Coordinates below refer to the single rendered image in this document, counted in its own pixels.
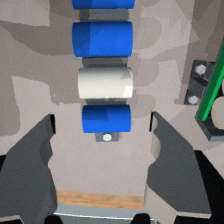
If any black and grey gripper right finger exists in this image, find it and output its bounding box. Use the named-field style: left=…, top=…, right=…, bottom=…
left=143, top=111, right=224, bottom=224

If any blue cylinder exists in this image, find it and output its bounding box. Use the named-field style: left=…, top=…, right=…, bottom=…
left=72, top=21, right=133, bottom=57
left=82, top=104, right=131, bottom=133
left=72, top=0, right=135, bottom=10

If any grey mounting tab with hex screw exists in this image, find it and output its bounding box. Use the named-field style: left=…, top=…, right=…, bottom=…
left=95, top=132, right=119, bottom=142

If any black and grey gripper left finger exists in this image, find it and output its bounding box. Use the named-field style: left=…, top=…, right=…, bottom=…
left=0, top=114, right=58, bottom=224

